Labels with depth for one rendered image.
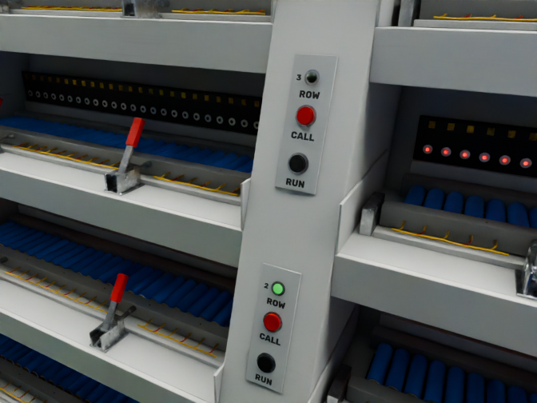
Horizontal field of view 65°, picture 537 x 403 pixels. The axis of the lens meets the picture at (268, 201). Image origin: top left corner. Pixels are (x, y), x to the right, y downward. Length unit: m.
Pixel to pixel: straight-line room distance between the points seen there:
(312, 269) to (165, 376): 0.23
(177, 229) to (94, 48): 0.24
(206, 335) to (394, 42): 0.39
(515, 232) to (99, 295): 0.52
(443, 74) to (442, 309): 0.19
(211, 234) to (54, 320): 0.30
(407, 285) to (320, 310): 0.08
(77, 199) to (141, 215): 0.10
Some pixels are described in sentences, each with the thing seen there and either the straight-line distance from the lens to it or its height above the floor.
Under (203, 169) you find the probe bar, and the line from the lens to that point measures 0.52.
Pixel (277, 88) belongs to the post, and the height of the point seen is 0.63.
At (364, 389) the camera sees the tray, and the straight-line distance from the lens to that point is 0.50.
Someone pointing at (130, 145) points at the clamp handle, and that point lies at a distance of 0.54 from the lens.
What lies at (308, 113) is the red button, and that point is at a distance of 0.39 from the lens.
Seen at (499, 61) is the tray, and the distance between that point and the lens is 0.38.
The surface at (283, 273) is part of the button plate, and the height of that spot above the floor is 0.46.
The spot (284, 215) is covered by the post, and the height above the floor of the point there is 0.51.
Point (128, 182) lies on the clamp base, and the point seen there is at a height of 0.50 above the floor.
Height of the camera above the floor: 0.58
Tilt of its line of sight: 8 degrees down
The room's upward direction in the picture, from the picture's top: 9 degrees clockwise
